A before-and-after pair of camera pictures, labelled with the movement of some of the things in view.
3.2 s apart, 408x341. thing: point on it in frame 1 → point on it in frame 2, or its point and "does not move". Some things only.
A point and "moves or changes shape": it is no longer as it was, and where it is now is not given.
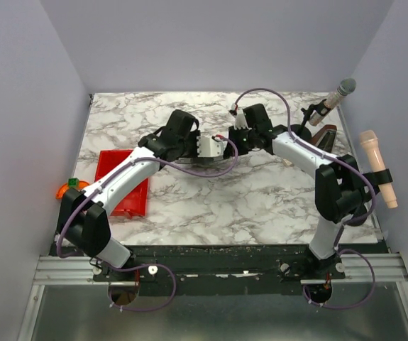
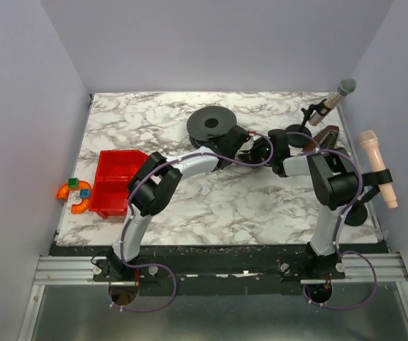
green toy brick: x=73 y=182 does not move
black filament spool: x=204 y=162 moves or changes shape
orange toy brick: x=62 y=188 does not move
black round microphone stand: x=304 y=131 does not move
